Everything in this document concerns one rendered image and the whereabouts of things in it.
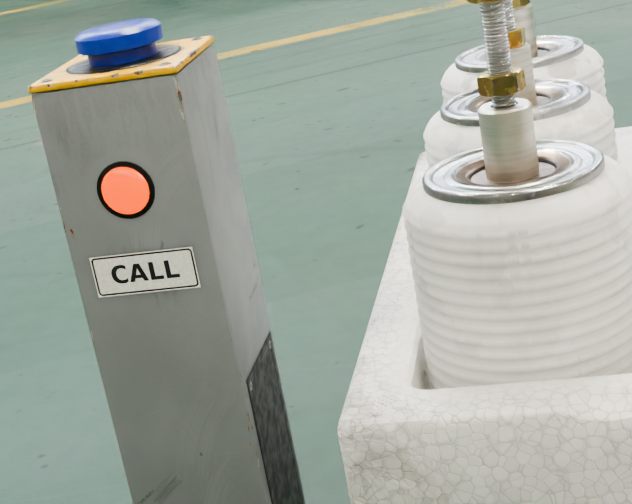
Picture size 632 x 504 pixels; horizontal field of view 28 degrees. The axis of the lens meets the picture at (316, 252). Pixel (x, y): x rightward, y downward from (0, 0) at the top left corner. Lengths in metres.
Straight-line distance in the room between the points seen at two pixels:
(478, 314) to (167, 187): 0.15
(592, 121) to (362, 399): 0.19
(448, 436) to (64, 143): 0.22
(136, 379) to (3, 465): 0.36
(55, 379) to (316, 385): 0.24
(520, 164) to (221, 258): 0.15
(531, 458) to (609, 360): 0.06
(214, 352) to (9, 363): 0.57
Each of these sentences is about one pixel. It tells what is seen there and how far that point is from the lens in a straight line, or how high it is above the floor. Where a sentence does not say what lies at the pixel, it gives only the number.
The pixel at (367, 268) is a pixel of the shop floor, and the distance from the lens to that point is 1.18.
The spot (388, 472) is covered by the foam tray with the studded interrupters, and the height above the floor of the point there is 0.16.
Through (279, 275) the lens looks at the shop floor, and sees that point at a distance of 1.20.
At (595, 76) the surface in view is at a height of 0.24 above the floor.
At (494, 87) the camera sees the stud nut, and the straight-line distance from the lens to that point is 0.51.
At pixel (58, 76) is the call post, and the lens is 0.58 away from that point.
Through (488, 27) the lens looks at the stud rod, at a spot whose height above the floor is 0.31.
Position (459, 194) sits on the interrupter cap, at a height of 0.25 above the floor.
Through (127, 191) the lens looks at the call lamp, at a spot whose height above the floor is 0.26.
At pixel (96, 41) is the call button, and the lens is 0.57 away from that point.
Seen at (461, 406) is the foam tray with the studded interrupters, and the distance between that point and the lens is 0.50.
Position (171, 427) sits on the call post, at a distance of 0.61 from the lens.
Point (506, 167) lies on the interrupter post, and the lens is 0.52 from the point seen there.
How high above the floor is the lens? 0.41
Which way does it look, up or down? 19 degrees down
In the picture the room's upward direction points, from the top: 10 degrees counter-clockwise
